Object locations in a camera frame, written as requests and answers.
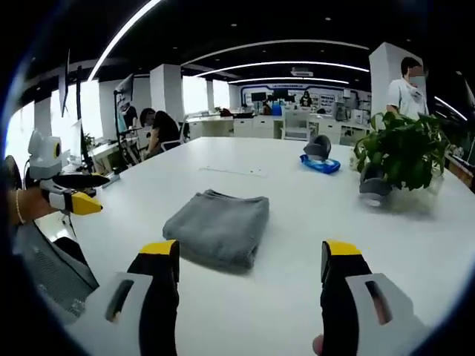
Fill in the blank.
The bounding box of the white table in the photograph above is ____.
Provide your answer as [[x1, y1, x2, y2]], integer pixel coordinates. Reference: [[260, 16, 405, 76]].
[[35, 136, 475, 356]]

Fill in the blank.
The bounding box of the blue wipes packet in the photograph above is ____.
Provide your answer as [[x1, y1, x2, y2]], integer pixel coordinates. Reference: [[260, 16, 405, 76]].
[[299, 154, 341, 175]]

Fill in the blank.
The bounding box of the grey mesh office chair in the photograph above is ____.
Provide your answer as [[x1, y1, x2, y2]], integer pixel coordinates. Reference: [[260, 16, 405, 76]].
[[13, 222, 100, 323]]

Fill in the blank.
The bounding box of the white office chair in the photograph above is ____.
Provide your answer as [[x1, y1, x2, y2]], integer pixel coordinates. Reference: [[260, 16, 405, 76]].
[[161, 114, 191, 151]]

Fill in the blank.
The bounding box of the white table socket panel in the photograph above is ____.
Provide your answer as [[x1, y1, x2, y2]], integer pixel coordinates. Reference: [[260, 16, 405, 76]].
[[198, 166, 269, 179]]

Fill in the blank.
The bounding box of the dark chair seat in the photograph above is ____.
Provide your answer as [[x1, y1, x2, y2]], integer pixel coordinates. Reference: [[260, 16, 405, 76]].
[[53, 237, 90, 268]]

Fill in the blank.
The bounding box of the green potted plant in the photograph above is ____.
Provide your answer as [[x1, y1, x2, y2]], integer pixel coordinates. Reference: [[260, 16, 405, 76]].
[[353, 111, 452, 192]]

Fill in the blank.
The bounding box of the grey towel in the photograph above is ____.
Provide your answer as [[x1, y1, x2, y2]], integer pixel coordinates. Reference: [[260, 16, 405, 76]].
[[162, 188, 270, 274]]

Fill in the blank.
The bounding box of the dark office desk row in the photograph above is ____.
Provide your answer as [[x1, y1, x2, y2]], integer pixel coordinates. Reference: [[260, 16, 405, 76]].
[[443, 151, 475, 185]]

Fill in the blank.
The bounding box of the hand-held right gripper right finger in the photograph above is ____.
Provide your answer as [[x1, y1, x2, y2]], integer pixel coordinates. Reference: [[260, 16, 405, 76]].
[[319, 240, 432, 356]]

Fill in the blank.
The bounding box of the thin wrist bracelet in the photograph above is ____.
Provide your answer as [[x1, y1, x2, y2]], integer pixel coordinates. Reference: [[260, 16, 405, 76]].
[[14, 189, 27, 225]]

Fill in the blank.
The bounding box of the clear glass vase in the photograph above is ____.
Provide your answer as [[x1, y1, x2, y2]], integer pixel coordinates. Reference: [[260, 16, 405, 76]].
[[422, 168, 446, 196]]

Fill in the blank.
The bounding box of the white cabinet row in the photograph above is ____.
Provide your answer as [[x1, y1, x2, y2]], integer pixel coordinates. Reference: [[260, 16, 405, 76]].
[[232, 115, 283, 140]]

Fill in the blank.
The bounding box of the person's left hand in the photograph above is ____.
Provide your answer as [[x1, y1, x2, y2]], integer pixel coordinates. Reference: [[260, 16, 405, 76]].
[[19, 186, 62, 224]]

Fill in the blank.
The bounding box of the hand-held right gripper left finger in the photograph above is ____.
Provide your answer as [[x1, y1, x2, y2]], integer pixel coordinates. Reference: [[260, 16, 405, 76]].
[[65, 239, 181, 356]]

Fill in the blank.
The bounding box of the ceiling light strip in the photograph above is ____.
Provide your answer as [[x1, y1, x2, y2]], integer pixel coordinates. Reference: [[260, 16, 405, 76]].
[[181, 39, 371, 67], [194, 61, 371, 78], [88, 0, 165, 82], [228, 76, 350, 85]]

